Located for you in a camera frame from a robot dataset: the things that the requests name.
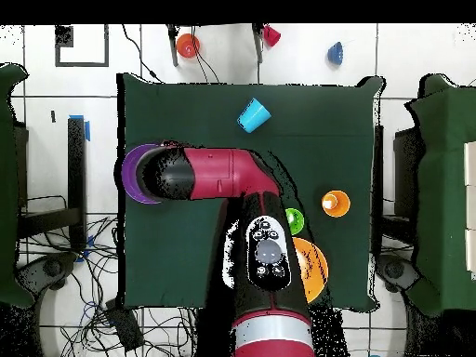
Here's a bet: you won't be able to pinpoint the light blue cup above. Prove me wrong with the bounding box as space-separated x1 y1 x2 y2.
236 97 272 134

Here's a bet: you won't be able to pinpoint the purple bowl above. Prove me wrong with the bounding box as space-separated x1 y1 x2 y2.
121 143 165 205

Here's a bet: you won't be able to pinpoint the orange bowl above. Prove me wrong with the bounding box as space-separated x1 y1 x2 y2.
175 33 202 60

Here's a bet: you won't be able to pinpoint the blue bowl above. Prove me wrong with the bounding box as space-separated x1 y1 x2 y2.
326 40 345 67

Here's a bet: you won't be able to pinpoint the green cup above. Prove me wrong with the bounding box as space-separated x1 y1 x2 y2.
284 207 306 236

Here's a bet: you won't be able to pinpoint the dark green tablecloth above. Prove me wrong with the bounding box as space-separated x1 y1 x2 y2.
116 72 386 311

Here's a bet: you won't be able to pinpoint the yellow cup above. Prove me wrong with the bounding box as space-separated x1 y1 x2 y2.
321 190 351 218

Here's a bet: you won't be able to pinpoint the large yellow bowl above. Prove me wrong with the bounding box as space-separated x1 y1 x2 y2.
292 236 330 305

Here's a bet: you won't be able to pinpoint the thin black bar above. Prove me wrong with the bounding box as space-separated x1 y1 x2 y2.
373 124 385 258

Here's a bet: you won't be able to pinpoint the black stand leg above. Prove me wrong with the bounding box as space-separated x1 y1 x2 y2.
251 23 266 64
166 24 180 68

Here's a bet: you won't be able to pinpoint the long black beam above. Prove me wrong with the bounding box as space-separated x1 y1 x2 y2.
67 116 87 252

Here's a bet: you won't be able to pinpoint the red cup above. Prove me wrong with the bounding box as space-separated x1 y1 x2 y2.
262 24 283 48

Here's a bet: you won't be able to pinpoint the gray black machine base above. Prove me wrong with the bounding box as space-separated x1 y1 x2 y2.
375 252 421 295
16 251 79 295

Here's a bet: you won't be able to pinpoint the black power box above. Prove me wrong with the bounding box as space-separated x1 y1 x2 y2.
104 298 145 353

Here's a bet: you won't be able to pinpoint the short black beam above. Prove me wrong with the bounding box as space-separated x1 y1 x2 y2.
18 206 81 239

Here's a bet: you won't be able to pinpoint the green cloth side table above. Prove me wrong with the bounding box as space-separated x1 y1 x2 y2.
404 73 476 317
0 62 34 310

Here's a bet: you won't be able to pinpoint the white boxes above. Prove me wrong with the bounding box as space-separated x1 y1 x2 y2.
462 140 476 280

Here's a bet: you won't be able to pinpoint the thin black cable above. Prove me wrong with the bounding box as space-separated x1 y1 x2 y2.
191 25 221 85
121 24 163 84

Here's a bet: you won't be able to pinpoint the black square frame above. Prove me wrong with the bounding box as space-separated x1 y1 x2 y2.
54 24 110 68

